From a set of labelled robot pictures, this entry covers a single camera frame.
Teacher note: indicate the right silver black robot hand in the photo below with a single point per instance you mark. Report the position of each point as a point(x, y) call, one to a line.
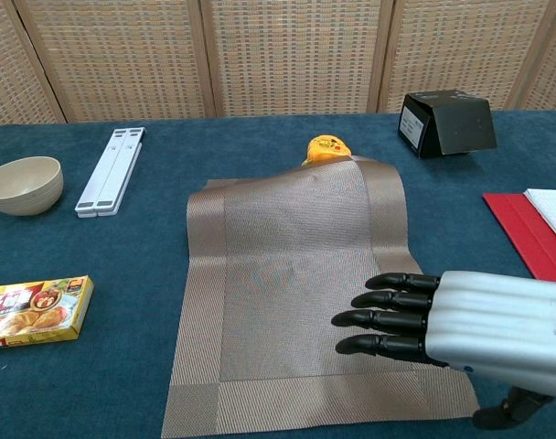
point(488, 315)

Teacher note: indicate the beige woven placemat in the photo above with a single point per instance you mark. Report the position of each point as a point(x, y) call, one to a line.
point(282, 283)

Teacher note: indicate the white bowl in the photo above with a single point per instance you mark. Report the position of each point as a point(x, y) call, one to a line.
point(24, 187)

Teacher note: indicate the red folder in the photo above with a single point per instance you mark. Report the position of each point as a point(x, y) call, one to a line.
point(525, 233)

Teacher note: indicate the white spiral notebook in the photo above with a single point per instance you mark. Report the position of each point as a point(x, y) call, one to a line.
point(554, 212)

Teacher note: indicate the black product box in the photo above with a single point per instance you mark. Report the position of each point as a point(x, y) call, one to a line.
point(461, 128)

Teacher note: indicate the yellow tape measure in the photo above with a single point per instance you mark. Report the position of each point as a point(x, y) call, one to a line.
point(326, 146)

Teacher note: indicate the woven bamboo folding screen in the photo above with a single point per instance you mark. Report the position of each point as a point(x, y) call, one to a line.
point(282, 55)

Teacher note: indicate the white folding laptop stand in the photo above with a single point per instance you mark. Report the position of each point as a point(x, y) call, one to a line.
point(111, 174)

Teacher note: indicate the yellow curry roux box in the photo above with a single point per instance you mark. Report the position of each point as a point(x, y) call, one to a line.
point(35, 311)

